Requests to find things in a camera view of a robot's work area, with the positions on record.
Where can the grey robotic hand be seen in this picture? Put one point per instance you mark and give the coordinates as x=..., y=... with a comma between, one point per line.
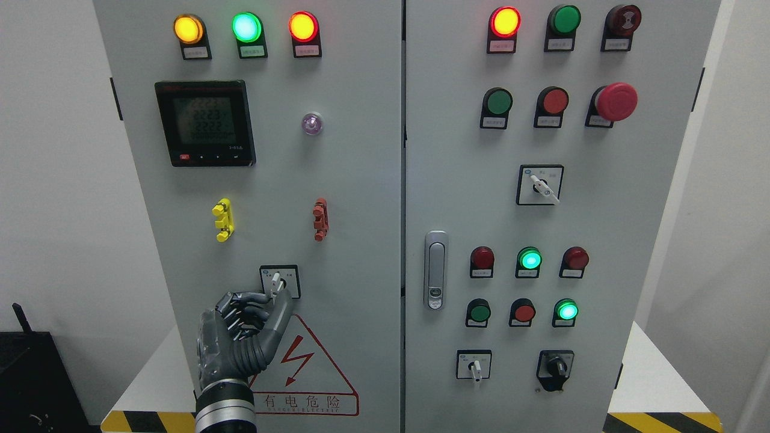
x=241, y=335

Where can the white rotary light switch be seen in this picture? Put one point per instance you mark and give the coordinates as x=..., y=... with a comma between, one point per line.
x=280, y=275

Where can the black silver robot forearm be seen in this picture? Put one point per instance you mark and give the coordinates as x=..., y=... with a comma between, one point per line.
x=226, y=406

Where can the yellow indicator light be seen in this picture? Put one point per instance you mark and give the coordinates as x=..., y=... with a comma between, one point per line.
x=193, y=38

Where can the red electric hazard warning sticker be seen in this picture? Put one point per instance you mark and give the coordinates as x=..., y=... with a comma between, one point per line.
x=303, y=379

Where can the yellow terminal clip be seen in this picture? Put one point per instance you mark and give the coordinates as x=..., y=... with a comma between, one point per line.
x=223, y=214

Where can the red terminal clip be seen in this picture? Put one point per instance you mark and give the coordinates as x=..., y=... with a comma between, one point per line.
x=321, y=219

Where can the black box with antenna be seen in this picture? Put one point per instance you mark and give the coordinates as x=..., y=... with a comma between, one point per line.
x=36, y=392

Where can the left grey cabinet door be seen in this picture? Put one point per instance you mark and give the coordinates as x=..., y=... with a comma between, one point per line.
x=350, y=281

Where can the grey cabinet door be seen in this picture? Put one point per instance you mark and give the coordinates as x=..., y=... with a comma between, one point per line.
x=350, y=281
x=463, y=180

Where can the black digital power meter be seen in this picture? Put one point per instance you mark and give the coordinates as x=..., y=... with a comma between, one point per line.
x=206, y=123

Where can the clear white indicator lamp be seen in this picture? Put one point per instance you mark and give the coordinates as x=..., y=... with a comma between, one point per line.
x=312, y=123

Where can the green push button lower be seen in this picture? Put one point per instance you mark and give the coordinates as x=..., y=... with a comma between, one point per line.
x=478, y=313

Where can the green push button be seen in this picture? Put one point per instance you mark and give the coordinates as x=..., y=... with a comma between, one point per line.
x=478, y=313
x=562, y=23

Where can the dark red indicator left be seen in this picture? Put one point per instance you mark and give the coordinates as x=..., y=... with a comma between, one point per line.
x=481, y=262

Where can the dark red indicator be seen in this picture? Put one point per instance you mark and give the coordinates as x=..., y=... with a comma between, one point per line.
x=574, y=262
x=481, y=262

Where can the red push button lower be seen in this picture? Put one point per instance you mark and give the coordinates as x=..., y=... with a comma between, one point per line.
x=522, y=313

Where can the green lit indicator middle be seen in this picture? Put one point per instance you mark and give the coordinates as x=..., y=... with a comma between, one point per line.
x=528, y=263

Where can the green indicator light top left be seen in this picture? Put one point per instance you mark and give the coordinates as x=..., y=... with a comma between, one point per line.
x=250, y=35

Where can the red indicator light top left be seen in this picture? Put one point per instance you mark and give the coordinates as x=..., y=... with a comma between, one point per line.
x=305, y=35

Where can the green lit button lower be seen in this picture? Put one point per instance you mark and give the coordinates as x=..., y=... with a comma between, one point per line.
x=565, y=313

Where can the dark red indicator right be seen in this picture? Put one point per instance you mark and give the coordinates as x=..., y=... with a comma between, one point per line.
x=574, y=262

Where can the green push button second row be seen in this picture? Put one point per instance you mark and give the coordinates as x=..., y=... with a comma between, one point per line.
x=496, y=105

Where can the right grey cabinet door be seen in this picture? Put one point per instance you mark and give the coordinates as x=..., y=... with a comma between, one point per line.
x=463, y=180

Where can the red push button second row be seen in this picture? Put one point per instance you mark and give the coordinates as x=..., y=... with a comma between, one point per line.
x=550, y=106

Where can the red lit indicator right door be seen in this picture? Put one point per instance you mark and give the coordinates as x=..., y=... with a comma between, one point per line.
x=503, y=26

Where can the white platform with hazard stripes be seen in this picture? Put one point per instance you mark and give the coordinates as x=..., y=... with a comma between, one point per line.
x=650, y=397

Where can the red emergency stop button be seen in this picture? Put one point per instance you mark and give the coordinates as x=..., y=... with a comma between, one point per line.
x=611, y=103

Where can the green push button top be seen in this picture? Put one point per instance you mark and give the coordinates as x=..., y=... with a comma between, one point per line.
x=562, y=23

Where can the dark red buzzer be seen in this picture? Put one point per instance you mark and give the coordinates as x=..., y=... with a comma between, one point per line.
x=620, y=24

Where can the silver door handle lock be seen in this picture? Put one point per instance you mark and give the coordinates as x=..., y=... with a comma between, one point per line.
x=436, y=244

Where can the white selector switch lower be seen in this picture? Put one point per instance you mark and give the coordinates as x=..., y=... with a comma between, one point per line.
x=473, y=365

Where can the white selector switch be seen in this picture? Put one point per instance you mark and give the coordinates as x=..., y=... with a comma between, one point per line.
x=473, y=365
x=539, y=185

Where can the black key selector switch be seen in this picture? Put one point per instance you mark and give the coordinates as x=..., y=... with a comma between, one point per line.
x=554, y=368

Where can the white selector switch right upper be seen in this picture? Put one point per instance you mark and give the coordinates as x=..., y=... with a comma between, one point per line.
x=539, y=185

